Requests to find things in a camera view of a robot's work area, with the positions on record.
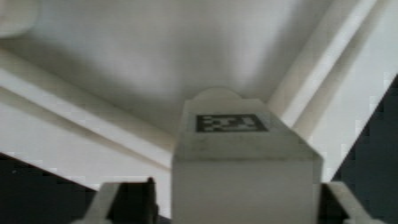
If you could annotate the white square tabletop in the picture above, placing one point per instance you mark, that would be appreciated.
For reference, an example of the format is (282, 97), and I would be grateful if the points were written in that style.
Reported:
(166, 60)

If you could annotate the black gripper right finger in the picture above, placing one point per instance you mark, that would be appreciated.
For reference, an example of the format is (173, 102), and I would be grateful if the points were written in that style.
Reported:
(342, 210)

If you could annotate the white table leg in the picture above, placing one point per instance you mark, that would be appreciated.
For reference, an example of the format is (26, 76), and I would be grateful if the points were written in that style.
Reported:
(246, 167)

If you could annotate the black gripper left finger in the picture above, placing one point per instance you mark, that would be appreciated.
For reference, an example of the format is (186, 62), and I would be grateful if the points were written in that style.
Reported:
(124, 204)

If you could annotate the white U-shaped obstacle fence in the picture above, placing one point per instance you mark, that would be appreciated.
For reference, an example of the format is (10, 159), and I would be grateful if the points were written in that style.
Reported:
(54, 150)

